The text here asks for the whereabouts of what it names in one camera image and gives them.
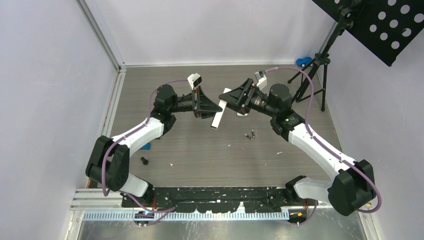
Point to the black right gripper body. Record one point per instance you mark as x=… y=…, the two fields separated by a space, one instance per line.
x=254 y=101

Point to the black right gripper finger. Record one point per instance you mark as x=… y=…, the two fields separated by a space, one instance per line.
x=236 y=104
x=240 y=91

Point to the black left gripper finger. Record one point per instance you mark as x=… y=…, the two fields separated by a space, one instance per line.
x=204 y=101
x=209 y=111

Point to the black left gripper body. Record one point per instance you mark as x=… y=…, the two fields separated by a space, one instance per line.
x=197 y=113

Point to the white remote control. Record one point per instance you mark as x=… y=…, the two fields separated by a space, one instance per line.
x=242 y=114

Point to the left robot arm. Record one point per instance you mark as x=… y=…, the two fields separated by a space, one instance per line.
x=109 y=161

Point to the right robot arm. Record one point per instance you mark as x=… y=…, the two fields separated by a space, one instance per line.
x=351 y=183

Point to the blue toy car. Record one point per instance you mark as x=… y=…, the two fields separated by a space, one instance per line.
x=302 y=62

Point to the black tripod stand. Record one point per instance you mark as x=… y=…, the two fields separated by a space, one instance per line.
x=322 y=59

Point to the blue toy brick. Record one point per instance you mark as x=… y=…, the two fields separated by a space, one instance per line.
x=147 y=146

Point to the small black knob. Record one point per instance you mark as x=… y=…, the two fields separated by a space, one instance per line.
x=144 y=161

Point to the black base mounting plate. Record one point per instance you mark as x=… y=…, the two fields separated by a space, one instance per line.
x=216 y=200

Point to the black perforated music stand tray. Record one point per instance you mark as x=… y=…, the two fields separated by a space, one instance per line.
x=385 y=27

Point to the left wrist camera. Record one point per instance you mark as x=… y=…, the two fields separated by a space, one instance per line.
x=194 y=80

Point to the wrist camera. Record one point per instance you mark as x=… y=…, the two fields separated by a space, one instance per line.
x=261 y=79
x=194 y=80

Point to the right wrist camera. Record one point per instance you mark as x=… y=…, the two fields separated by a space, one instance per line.
x=261 y=79

